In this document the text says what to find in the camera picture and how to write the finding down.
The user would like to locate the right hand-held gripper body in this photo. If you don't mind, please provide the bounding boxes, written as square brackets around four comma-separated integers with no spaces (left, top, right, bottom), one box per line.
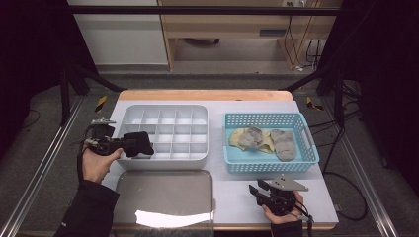
[266,174,310,217]

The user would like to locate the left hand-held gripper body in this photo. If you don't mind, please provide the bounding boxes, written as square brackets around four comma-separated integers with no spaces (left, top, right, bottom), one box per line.
[83,118,126,157]

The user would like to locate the black sock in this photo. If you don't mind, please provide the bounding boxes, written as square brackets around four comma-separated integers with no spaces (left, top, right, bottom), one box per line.
[123,131,155,158]
[126,131,151,144]

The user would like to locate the light blue plastic basket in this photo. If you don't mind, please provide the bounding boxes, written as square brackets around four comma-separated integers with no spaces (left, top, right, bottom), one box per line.
[222,112,320,175]

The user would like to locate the grey sock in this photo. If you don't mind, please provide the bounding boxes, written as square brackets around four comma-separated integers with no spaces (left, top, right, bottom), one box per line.
[270,128,296,162]
[237,126,265,149]

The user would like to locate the white compartment storage box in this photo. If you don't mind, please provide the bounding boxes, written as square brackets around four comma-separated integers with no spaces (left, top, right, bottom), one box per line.
[111,104,211,171]

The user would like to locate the translucent grey box lid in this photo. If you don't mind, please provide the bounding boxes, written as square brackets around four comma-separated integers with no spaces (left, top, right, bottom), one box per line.
[112,169,215,231]

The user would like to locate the person's right hand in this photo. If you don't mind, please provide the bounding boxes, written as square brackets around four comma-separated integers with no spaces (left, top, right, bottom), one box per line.
[262,192,305,225]

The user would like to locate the person's left hand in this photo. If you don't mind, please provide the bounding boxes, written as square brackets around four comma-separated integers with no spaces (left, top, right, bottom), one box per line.
[80,147,125,185]

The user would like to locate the white table mat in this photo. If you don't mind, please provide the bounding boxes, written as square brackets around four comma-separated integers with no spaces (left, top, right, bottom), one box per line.
[69,99,340,228]

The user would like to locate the black yellow tape strip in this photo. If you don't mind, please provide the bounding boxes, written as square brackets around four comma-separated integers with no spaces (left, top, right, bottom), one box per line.
[94,95,109,114]
[305,96,324,112]

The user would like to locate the black metal stand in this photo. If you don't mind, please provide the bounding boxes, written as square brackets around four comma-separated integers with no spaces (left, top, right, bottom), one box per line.
[280,62,347,129]
[58,60,127,127]

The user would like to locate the white cabinet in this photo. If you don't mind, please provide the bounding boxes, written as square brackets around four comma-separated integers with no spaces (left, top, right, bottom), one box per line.
[67,0,170,66]

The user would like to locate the black curtain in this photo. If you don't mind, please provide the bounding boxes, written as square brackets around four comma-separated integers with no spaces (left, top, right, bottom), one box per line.
[0,0,100,159]
[317,0,419,196]

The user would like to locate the black object under desk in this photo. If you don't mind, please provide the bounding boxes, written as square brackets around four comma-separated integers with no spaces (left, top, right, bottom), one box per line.
[182,38,220,46]

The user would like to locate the wooden desk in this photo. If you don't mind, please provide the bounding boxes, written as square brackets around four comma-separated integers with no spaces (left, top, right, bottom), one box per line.
[157,0,344,72]

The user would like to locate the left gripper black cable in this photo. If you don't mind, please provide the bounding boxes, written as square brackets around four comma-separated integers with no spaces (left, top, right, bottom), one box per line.
[76,126,97,181]

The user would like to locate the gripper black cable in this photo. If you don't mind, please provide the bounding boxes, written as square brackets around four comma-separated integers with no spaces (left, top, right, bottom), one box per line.
[294,201,315,237]
[76,126,97,181]

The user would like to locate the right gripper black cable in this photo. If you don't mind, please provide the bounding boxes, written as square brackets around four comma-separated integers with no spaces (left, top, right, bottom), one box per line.
[294,201,315,237]

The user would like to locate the aluminium rail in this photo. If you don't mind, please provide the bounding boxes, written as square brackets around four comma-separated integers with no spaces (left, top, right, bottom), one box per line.
[0,95,85,237]
[320,97,399,237]

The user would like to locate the black floor cable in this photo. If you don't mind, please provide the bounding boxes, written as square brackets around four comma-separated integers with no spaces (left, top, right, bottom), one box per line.
[309,108,370,222]

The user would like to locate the black frame bar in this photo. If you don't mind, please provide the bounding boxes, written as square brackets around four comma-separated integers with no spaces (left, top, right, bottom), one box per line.
[67,5,342,17]

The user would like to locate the yellow cable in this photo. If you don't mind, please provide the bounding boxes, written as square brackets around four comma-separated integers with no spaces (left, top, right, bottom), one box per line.
[285,0,322,70]

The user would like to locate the white wall socket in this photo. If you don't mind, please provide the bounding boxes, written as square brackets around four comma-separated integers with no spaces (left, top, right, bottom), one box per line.
[282,0,307,8]

